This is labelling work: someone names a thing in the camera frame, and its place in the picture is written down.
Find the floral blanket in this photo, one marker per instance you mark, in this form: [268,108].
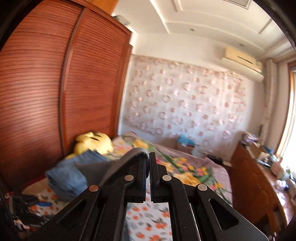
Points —
[185,166]

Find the stack of papers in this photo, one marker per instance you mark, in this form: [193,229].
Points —
[249,138]

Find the cream air conditioner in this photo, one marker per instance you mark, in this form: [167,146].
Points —
[245,62]

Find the grey item on wardrobe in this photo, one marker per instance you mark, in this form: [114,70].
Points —
[122,19]

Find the orange fruit print bed sheet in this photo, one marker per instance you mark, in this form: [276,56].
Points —
[148,222]

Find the white curtain with pink rings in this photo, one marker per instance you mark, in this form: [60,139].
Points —
[185,104]

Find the white containers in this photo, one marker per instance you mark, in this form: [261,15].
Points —
[278,170]

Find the yellow plush toy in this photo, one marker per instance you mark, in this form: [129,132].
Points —
[92,141]

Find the wooden slatted wardrobe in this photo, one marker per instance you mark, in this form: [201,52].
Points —
[34,92]

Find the blue denim jeans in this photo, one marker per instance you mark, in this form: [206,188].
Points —
[67,178]

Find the dark cloth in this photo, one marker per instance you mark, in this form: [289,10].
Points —
[25,208]

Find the wooden dresser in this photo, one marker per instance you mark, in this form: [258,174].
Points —
[252,185]

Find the white window curtain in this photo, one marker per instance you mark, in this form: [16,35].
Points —
[271,97]

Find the open cardboard box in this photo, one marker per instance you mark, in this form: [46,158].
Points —
[259,150]

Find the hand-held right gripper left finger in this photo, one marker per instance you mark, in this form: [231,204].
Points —
[144,185]

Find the blue-grey pants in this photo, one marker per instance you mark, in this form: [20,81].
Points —
[101,171]

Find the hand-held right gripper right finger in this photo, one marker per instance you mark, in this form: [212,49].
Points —
[154,185]

